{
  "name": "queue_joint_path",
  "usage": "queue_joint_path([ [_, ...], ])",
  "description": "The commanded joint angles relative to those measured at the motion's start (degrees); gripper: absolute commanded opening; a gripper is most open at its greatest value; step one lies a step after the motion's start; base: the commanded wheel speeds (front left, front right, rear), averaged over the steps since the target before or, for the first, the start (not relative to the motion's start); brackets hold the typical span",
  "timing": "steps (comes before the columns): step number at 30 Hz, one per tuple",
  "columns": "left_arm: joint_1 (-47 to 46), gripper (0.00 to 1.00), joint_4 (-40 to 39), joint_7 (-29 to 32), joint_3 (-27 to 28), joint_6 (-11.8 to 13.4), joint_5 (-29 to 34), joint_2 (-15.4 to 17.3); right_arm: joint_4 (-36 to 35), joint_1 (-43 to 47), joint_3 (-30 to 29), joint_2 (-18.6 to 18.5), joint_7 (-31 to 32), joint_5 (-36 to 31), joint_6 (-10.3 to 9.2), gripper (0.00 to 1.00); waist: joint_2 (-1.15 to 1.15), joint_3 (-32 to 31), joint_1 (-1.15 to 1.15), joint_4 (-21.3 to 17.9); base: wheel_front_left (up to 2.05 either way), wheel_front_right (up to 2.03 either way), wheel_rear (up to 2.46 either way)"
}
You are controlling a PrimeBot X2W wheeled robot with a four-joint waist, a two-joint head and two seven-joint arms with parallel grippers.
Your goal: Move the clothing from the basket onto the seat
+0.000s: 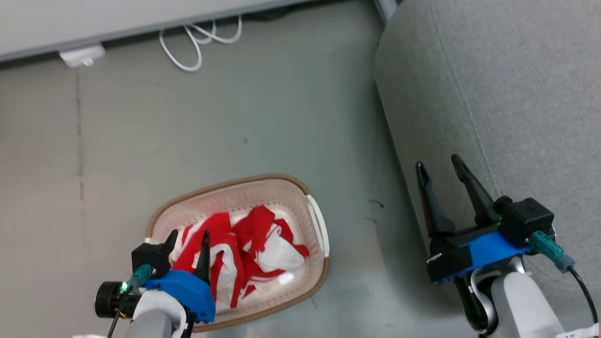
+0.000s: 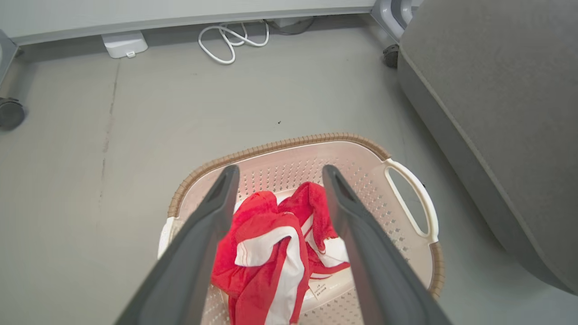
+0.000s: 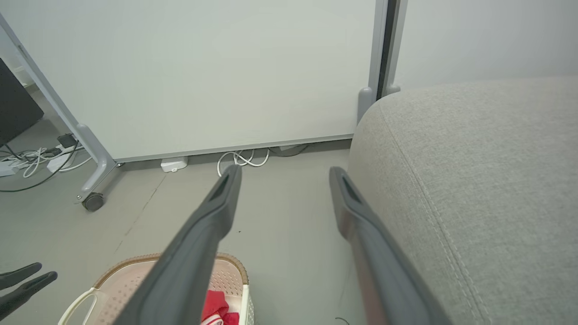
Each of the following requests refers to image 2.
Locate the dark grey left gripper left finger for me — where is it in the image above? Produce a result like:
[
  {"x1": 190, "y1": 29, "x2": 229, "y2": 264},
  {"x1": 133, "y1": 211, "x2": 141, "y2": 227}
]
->
[{"x1": 115, "y1": 164, "x2": 240, "y2": 325}]

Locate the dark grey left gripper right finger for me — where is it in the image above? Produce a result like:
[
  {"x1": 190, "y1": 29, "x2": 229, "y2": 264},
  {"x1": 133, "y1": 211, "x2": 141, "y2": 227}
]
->
[{"x1": 322, "y1": 164, "x2": 452, "y2": 325}]

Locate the red and white jersey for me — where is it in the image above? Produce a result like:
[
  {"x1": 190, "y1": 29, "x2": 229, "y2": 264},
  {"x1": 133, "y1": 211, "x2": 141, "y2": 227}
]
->
[{"x1": 210, "y1": 181, "x2": 352, "y2": 325}]

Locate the white perforated laundry basket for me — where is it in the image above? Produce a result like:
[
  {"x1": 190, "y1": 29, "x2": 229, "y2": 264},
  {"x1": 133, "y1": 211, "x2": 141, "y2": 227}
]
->
[{"x1": 157, "y1": 132, "x2": 445, "y2": 325}]

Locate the grey fabric sofa seat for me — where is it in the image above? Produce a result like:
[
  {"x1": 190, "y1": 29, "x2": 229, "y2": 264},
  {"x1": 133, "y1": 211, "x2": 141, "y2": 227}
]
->
[{"x1": 397, "y1": 0, "x2": 578, "y2": 296}]

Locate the black caster wheel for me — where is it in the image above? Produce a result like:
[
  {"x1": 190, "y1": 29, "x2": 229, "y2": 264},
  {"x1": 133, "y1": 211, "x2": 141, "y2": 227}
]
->
[
  {"x1": 0, "y1": 97, "x2": 26, "y2": 131},
  {"x1": 382, "y1": 44, "x2": 400, "y2": 69}
]

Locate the white power adapter box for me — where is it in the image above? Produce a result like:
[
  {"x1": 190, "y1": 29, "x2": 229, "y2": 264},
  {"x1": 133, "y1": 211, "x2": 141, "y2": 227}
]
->
[{"x1": 101, "y1": 31, "x2": 149, "y2": 59}]

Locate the grey table leg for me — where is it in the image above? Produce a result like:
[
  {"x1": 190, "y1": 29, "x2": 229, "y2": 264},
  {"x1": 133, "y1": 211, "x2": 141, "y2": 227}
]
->
[
  {"x1": 0, "y1": 29, "x2": 21, "y2": 86},
  {"x1": 370, "y1": 0, "x2": 423, "y2": 43}
]

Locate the white desk panel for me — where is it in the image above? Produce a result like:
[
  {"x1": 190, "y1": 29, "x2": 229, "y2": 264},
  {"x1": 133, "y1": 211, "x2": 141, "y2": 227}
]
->
[{"x1": 0, "y1": 0, "x2": 376, "y2": 46}]

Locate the white looped cable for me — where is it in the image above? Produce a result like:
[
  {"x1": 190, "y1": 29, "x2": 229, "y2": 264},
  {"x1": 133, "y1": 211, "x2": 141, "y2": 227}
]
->
[{"x1": 198, "y1": 22, "x2": 270, "y2": 65}]

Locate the grey floor cable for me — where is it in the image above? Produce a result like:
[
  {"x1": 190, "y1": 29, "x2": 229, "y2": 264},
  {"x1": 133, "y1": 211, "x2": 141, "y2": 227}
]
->
[{"x1": 266, "y1": 17, "x2": 316, "y2": 36}]

